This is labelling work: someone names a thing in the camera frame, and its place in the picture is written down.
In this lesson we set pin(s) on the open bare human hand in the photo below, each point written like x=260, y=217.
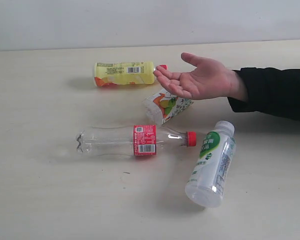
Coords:
x=210, y=79

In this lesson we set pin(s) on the crushed fruit label bottle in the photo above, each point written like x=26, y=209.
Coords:
x=163, y=106

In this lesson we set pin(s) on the black sleeved forearm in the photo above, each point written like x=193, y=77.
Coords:
x=270, y=91

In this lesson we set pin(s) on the white green label bottle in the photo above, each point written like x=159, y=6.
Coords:
x=206, y=184

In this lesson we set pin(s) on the yellow label bottle red cap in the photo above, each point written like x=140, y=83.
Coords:
x=124, y=73

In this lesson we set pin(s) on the clear cola bottle red label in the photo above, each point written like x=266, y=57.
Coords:
x=143, y=140

